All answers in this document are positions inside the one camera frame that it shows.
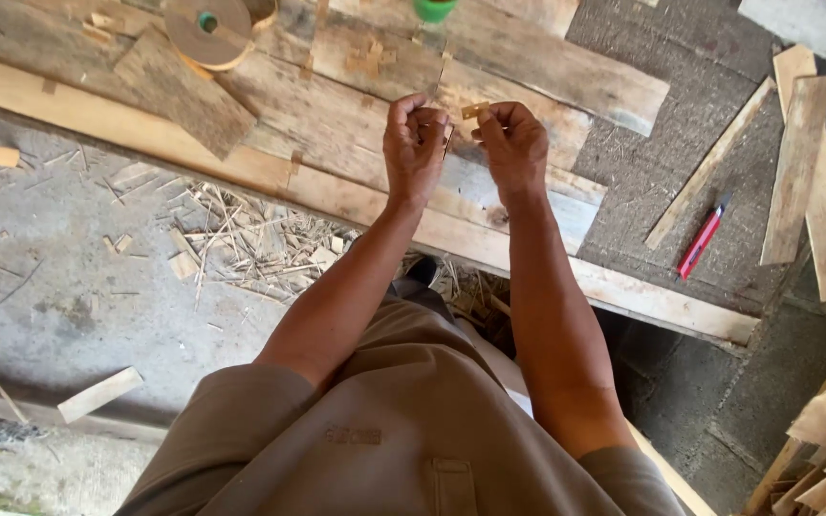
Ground pile of wood shavings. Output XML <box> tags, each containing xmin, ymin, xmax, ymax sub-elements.
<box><xmin>101</xmin><ymin>179</ymin><xmax>511</xmax><ymax>338</ymax></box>

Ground short wide wooden slat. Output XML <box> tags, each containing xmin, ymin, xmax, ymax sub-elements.
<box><xmin>760</xmin><ymin>75</ymin><xmax>826</xmax><ymax>267</ymax></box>

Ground person's left hand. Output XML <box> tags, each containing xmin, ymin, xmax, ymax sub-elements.
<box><xmin>382</xmin><ymin>93</ymin><xmax>452</xmax><ymax>210</ymax></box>

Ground cluster of small wood chips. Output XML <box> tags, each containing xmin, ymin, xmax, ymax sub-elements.
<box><xmin>345</xmin><ymin>39</ymin><xmax>400</xmax><ymax>78</ymax></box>

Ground thin narrow wooden slat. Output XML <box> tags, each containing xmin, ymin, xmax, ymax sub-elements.
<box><xmin>644</xmin><ymin>76</ymin><xmax>777</xmax><ymax>251</ymax></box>

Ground grey flat board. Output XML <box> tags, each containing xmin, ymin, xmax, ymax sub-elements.
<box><xmin>737</xmin><ymin>0</ymin><xmax>826</xmax><ymax>67</ymax></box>

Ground person's right hand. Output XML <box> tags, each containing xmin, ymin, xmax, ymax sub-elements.
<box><xmin>471</xmin><ymin>101</ymin><xmax>551</xmax><ymax>210</ymax></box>

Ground weathered grey wood board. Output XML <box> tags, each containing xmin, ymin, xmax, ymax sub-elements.
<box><xmin>112</xmin><ymin>27</ymin><xmax>258</xmax><ymax>161</ymax></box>

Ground grey trousers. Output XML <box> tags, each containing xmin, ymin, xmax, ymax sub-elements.
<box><xmin>384</xmin><ymin>278</ymin><xmax>457</xmax><ymax>323</ymax></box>

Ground green plastic cap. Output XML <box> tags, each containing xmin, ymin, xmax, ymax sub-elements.
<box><xmin>413</xmin><ymin>0</ymin><xmax>457</xmax><ymax>24</ymax></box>

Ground pale wooden block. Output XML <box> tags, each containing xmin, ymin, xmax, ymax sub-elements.
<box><xmin>57</xmin><ymin>366</ymin><xmax>145</xmax><ymax>424</ymax></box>

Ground long pale wooden plank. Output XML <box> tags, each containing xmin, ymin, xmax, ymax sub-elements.
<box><xmin>0</xmin><ymin>49</ymin><xmax>761</xmax><ymax>346</ymax></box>

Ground khaki shirt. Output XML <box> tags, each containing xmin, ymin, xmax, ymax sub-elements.
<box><xmin>114</xmin><ymin>300</ymin><xmax>688</xmax><ymax>516</ymax></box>

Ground red utility knife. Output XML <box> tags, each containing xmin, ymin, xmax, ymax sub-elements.
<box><xmin>676</xmin><ymin>189</ymin><xmax>734</xmax><ymax>280</ymax></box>

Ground heap of wooden offcuts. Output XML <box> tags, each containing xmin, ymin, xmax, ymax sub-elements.
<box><xmin>743</xmin><ymin>308</ymin><xmax>826</xmax><ymax>516</ymax></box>

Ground black shoe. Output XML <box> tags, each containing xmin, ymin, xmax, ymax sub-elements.
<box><xmin>405</xmin><ymin>256</ymin><xmax>440</xmax><ymax>287</ymax></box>

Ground roll of wood veneer tape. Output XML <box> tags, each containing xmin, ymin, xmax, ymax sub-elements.
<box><xmin>163</xmin><ymin>0</ymin><xmax>279</xmax><ymax>73</ymax></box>

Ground wide rough wooden plank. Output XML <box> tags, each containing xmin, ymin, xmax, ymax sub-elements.
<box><xmin>310</xmin><ymin>0</ymin><xmax>671</xmax><ymax>139</ymax></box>

